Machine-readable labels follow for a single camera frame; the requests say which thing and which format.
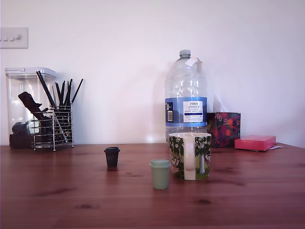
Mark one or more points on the black coffee capsule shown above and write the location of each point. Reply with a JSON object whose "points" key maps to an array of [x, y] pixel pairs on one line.
{"points": [[112, 158]]}

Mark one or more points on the large clear water bottle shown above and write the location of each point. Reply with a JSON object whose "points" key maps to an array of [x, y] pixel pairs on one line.
{"points": [[186, 83]]}

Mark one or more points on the paper sheet under box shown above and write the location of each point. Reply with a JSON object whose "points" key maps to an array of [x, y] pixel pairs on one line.
{"points": [[277, 147]]}

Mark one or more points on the white wall light switch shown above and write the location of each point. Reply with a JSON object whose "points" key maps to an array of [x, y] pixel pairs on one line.
{"points": [[14, 43]]}

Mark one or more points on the black chopstick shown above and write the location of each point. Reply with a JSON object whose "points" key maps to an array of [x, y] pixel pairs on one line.
{"points": [[76, 91], [58, 94], [69, 91], [62, 93]]}

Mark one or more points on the green coffee capsule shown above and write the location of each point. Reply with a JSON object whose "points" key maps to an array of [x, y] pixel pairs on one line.
{"points": [[160, 176]]}

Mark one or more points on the pink flat box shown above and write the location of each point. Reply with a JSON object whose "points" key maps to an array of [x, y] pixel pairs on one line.
{"points": [[255, 143]]}

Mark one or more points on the white tissue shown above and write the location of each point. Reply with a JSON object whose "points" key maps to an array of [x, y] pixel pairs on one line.
{"points": [[219, 105]]}

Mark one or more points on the black round knob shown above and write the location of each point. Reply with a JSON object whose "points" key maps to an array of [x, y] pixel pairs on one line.
{"points": [[18, 127]]}

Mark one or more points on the black angled tool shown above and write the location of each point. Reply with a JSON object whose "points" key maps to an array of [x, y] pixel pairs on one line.
{"points": [[29, 101]]}

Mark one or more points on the floral tissue box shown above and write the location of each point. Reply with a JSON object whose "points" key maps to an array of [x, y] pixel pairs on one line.
{"points": [[225, 128]]}

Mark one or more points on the floral printed coffee mug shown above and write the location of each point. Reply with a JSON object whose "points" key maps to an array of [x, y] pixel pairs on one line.
{"points": [[177, 152]]}

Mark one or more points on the clear lidded storage container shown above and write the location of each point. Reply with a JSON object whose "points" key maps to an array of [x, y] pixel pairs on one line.
{"points": [[16, 81]]}

